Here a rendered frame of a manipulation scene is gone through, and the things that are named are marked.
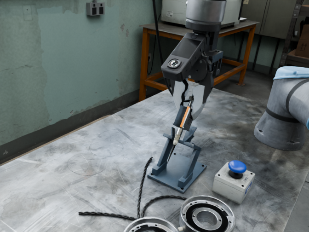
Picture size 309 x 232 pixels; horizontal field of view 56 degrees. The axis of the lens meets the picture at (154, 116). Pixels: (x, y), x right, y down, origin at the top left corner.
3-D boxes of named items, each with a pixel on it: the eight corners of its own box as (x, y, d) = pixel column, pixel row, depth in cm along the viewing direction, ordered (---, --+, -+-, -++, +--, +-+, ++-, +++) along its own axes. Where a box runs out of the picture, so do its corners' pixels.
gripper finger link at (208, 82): (212, 102, 63) (215, 62, 60) (209, 105, 62) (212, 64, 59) (192, 99, 66) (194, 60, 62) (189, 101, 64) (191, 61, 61)
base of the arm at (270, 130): (262, 121, 103) (269, 95, 99) (308, 136, 95) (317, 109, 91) (247, 138, 92) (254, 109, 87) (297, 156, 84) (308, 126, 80)
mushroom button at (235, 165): (238, 189, 66) (243, 171, 63) (222, 182, 68) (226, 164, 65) (244, 181, 69) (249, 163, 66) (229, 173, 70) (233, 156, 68)
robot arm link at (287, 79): (293, 101, 96) (306, 60, 89) (320, 120, 84) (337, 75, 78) (259, 101, 93) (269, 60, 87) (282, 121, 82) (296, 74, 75)
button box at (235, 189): (240, 205, 65) (245, 188, 63) (211, 190, 68) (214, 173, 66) (253, 186, 71) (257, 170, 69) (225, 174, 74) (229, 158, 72)
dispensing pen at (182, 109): (157, 159, 65) (185, 89, 66) (165, 161, 69) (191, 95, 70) (166, 164, 64) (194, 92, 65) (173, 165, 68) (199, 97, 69)
